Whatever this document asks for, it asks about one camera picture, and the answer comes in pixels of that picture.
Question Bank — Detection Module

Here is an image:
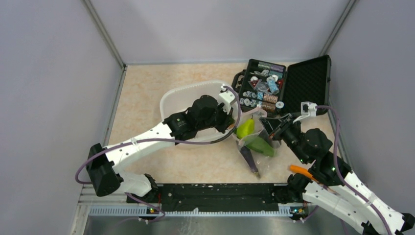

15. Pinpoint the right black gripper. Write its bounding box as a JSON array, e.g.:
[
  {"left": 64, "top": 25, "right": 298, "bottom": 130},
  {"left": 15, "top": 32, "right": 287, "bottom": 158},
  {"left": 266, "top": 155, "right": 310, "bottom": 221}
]
[{"left": 259, "top": 113, "right": 308, "bottom": 164}]

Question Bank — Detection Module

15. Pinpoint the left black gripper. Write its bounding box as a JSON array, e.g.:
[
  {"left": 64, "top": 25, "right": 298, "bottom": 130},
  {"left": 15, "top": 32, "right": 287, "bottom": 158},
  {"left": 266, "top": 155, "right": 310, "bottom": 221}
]
[{"left": 197, "top": 101, "right": 235, "bottom": 134}]

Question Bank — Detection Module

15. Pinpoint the white plastic tub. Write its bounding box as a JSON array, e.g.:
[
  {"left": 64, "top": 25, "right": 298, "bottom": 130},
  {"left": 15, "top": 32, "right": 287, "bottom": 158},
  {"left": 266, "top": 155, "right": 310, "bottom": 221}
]
[{"left": 160, "top": 80, "right": 241, "bottom": 142}]

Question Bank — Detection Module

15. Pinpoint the green toy leaf vegetable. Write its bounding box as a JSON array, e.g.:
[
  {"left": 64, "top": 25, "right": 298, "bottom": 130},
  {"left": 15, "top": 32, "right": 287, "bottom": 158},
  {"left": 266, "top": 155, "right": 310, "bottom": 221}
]
[{"left": 245, "top": 136, "right": 275, "bottom": 157}]

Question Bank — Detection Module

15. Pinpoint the clear zip top bag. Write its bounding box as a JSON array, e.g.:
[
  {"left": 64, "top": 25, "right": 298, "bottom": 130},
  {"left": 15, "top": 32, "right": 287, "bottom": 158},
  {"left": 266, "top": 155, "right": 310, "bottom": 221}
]
[{"left": 232, "top": 107, "right": 281, "bottom": 179}]

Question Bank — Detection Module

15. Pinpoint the purple toy eggplant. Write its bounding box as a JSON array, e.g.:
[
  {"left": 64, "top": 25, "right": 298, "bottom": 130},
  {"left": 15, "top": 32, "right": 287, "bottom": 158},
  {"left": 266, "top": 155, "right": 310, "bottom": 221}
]
[{"left": 239, "top": 146, "right": 261, "bottom": 179}]

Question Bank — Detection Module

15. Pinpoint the green toy lime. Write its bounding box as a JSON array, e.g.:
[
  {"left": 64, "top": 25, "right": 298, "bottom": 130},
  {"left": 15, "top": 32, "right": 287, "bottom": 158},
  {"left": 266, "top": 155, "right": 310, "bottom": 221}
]
[{"left": 236, "top": 118, "right": 255, "bottom": 139}]

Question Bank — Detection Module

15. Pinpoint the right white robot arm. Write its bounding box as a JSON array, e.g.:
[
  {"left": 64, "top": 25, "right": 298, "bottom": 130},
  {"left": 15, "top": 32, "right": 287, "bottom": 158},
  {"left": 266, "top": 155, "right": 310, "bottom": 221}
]
[{"left": 259, "top": 114, "right": 415, "bottom": 235}]

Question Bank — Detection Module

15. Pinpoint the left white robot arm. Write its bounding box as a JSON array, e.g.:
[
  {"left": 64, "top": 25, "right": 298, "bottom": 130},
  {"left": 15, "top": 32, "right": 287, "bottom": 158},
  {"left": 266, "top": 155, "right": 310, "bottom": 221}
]
[{"left": 86, "top": 92, "right": 237, "bottom": 202}]

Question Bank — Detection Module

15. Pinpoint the orange marker pen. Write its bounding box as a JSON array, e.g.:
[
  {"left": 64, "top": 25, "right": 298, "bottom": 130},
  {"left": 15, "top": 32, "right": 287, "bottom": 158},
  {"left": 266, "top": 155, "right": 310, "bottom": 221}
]
[{"left": 289, "top": 165, "right": 318, "bottom": 182}]

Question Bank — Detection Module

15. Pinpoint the loose white poker chip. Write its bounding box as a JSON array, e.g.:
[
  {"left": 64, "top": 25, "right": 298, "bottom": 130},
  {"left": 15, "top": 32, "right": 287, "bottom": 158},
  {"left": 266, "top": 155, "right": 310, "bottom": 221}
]
[{"left": 275, "top": 101, "right": 285, "bottom": 109}]

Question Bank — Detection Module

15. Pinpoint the black poker chip case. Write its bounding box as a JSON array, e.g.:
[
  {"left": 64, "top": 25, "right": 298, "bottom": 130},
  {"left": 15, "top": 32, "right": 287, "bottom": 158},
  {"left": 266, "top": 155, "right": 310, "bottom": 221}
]
[{"left": 232, "top": 55, "right": 332, "bottom": 118}]

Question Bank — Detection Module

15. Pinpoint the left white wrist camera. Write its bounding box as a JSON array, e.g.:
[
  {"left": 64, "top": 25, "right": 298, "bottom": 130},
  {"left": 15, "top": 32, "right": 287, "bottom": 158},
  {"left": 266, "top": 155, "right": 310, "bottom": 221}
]
[{"left": 217, "top": 84, "right": 237, "bottom": 114}]

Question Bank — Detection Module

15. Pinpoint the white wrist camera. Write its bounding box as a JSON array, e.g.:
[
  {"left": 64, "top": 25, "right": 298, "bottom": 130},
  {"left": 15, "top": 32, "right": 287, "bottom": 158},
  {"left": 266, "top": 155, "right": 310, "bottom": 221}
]
[
  {"left": 217, "top": 84, "right": 237, "bottom": 114},
  {"left": 293, "top": 101, "right": 318, "bottom": 123}
]

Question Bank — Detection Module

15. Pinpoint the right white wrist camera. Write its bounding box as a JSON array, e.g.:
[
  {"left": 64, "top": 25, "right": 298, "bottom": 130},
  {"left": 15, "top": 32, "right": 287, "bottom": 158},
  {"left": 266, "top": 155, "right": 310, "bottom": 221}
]
[{"left": 293, "top": 101, "right": 318, "bottom": 123}]

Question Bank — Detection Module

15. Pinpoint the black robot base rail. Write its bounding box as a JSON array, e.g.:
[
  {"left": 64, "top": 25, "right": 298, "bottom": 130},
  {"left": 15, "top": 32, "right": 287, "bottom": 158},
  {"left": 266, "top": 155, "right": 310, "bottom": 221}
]
[{"left": 126, "top": 183, "right": 319, "bottom": 213}]

